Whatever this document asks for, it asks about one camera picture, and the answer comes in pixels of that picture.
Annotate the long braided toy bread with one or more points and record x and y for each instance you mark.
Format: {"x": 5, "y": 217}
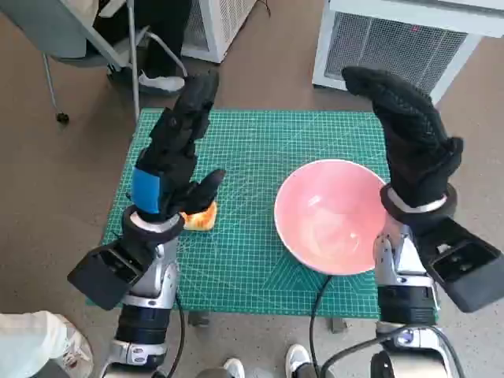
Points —
{"x": 201, "y": 222}

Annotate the grey office chair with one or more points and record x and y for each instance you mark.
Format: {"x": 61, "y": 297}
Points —
{"x": 47, "y": 31}

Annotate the large white vented cabinet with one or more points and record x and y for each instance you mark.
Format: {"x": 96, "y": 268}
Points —
{"x": 393, "y": 47}

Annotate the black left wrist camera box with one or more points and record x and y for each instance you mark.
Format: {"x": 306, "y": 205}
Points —
{"x": 102, "y": 275}

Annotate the pink bowl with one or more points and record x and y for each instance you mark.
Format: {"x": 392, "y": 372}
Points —
{"x": 315, "y": 204}

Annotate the person's white shoe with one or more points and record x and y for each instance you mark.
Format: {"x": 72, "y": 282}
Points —
{"x": 296, "y": 358}
{"x": 234, "y": 368}

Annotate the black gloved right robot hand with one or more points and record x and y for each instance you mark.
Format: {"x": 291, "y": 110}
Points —
{"x": 413, "y": 149}

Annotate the person in white trousers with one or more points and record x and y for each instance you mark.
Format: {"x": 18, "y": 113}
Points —
{"x": 31, "y": 338}

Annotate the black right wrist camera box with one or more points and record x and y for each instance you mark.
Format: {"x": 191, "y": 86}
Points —
{"x": 460, "y": 267}

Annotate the seated person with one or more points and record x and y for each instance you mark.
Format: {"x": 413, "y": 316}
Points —
{"x": 165, "y": 39}

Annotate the metal table bracket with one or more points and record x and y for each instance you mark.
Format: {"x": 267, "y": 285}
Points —
{"x": 338, "y": 325}
{"x": 198, "y": 318}

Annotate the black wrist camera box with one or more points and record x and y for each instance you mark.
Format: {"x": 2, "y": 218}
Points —
{"x": 102, "y": 275}
{"x": 460, "y": 267}

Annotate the small white vented cabinet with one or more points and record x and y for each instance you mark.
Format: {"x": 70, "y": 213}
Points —
{"x": 220, "y": 23}

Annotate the green cutting mat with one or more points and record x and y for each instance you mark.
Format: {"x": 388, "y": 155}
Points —
{"x": 244, "y": 244}

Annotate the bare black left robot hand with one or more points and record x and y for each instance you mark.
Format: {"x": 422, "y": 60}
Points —
{"x": 173, "y": 157}

